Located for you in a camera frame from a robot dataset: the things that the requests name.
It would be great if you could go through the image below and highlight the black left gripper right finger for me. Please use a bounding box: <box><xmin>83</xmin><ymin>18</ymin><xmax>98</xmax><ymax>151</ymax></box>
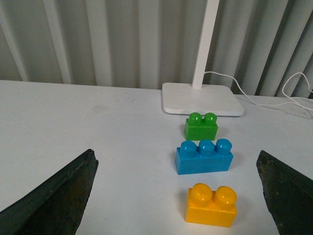
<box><xmin>256</xmin><ymin>150</ymin><xmax>313</xmax><ymax>235</ymax></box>

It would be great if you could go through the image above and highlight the green two-stud block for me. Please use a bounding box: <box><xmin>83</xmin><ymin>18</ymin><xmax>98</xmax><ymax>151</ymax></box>
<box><xmin>184</xmin><ymin>112</ymin><xmax>218</xmax><ymax>141</ymax></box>

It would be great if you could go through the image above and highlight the white lamp cable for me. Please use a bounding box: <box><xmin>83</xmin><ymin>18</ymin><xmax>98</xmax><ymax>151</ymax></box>
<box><xmin>202</xmin><ymin>71</ymin><xmax>313</xmax><ymax>117</ymax></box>

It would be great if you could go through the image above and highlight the white lamp stand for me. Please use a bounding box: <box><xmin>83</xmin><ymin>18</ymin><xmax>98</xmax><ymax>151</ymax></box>
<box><xmin>162</xmin><ymin>0</ymin><xmax>244</xmax><ymax>117</ymax></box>

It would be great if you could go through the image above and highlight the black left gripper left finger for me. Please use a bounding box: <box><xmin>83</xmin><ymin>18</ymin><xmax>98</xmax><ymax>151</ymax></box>
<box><xmin>0</xmin><ymin>149</ymin><xmax>98</xmax><ymax>235</ymax></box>

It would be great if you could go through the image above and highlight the blue three-stud block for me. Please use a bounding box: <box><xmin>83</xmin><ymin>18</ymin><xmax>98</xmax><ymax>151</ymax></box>
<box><xmin>175</xmin><ymin>139</ymin><xmax>233</xmax><ymax>175</ymax></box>

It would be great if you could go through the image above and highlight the yellow two-stud block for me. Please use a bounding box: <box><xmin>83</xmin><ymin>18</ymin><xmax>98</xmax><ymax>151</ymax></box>
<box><xmin>185</xmin><ymin>183</ymin><xmax>237</xmax><ymax>228</ymax></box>

